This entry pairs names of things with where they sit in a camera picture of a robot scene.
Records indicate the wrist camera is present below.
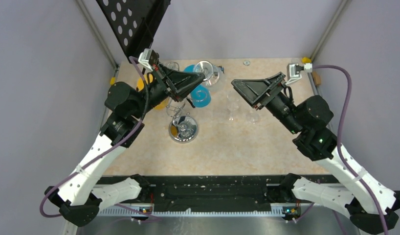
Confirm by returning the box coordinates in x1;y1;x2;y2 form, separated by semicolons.
286;63;313;86
138;48;159;72

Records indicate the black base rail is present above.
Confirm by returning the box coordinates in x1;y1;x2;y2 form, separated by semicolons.
89;175;346;213

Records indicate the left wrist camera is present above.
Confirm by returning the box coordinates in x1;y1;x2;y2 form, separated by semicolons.
138;48;159;72

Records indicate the chrome wine glass rack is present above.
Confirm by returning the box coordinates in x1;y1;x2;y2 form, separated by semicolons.
166;95;199;143

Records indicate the clear smooth wine glass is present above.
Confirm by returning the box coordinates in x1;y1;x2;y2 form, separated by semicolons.
227;91;241;121

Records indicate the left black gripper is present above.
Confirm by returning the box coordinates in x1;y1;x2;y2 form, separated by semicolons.
131;62;205;118

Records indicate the yellow wine glass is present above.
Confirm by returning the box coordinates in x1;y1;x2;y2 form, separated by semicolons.
136;74;168;113

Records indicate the clear wine glass front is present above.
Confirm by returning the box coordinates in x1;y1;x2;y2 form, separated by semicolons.
245;105;260;124

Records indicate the clear patterned glass at back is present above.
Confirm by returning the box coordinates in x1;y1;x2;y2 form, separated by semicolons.
165;61;179;71

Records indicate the wooden block at edge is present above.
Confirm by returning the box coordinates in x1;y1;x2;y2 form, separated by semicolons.
311;71;322;86

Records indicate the yellow corner clamp right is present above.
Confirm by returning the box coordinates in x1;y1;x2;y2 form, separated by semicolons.
301;57;312;64

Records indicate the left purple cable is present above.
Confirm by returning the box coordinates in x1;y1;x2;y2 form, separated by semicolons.
40;56;163;223

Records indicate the yellow corner clamp left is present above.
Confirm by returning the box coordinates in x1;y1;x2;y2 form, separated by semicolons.
110;77;116;86

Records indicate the purple cable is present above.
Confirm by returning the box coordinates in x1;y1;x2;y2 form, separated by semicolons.
297;65;390;235
40;56;163;223

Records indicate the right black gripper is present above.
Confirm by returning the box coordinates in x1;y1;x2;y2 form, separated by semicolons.
230;72;302;134

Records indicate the clear patterned short glass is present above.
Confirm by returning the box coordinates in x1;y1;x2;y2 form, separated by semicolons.
193;61;225;92

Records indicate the yellow corner clamp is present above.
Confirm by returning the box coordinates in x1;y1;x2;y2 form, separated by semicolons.
301;57;312;64
110;77;116;86

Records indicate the blue wine glass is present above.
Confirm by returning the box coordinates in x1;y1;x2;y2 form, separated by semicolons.
189;85;211;108

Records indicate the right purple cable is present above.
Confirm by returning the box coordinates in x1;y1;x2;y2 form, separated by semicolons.
297;65;390;235

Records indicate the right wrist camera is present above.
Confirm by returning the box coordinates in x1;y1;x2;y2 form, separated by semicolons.
286;63;313;86

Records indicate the black perforated music stand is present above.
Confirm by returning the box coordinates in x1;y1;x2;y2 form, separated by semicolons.
97;0;171;58

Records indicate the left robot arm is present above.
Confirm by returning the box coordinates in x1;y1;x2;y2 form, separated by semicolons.
45;68;205;227

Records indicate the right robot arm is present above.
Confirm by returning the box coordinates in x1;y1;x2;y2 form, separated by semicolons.
231;72;400;235

